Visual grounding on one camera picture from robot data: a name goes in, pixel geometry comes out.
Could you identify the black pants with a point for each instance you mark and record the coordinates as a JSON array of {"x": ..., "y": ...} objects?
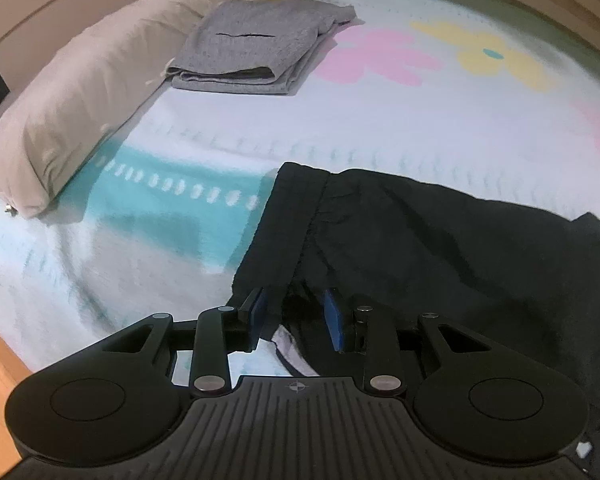
[{"x": 445, "y": 260}]

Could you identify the floral printed blanket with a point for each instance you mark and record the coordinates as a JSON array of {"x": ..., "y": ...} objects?
[{"x": 380, "y": 125}]

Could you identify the large beige pillow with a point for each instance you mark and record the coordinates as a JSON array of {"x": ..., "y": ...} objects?
[{"x": 75, "y": 100}]

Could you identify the folded grey pants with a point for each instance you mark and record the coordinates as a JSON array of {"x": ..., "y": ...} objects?
[{"x": 252, "y": 45}]

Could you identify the green bed sheet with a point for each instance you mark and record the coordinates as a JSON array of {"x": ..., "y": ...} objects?
[{"x": 555, "y": 25}]

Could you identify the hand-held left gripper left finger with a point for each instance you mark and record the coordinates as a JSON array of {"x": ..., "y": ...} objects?
[{"x": 258, "y": 316}]

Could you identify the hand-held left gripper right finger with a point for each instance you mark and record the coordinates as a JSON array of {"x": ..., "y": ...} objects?
[{"x": 332, "y": 321}]

